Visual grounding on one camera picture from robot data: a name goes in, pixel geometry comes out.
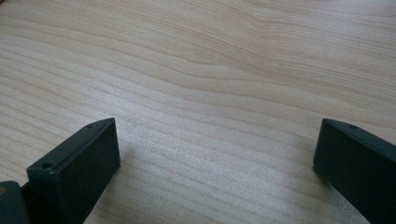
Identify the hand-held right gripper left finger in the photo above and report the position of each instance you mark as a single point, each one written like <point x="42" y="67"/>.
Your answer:
<point x="77" y="168"/>

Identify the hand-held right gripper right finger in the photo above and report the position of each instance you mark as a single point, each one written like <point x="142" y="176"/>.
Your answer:
<point x="355" y="161"/>

